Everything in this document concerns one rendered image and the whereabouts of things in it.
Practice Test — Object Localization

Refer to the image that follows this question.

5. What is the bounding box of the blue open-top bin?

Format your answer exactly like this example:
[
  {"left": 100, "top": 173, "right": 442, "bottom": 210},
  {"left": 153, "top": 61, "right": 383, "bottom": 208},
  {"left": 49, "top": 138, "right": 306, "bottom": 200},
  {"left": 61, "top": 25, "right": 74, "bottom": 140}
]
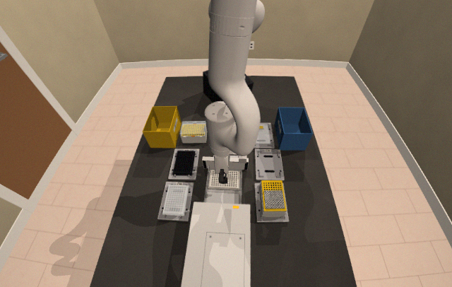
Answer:
[{"left": 275, "top": 107, "right": 313, "bottom": 151}]

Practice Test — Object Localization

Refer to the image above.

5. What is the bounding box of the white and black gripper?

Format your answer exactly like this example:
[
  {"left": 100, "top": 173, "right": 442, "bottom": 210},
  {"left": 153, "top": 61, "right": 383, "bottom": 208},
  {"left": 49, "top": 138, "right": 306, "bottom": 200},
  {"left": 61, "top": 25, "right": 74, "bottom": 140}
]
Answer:
[{"left": 214, "top": 154, "right": 230, "bottom": 184}]

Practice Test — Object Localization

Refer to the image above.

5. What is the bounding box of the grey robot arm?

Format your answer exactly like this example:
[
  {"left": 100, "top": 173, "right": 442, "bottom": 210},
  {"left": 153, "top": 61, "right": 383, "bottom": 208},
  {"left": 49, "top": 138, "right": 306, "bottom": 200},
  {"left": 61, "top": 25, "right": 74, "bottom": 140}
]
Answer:
[{"left": 205, "top": 0, "right": 265, "bottom": 163}]

